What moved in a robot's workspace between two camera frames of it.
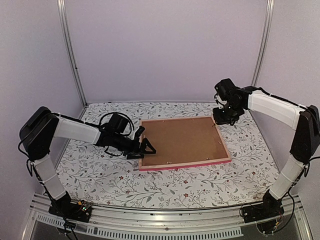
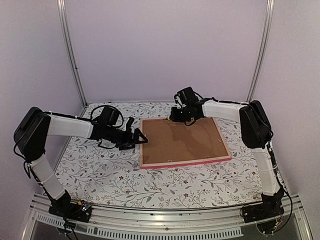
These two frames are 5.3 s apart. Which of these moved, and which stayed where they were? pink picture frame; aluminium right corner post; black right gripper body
Moved: black right gripper body
Stayed: aluminium right corner post; pink picture frame
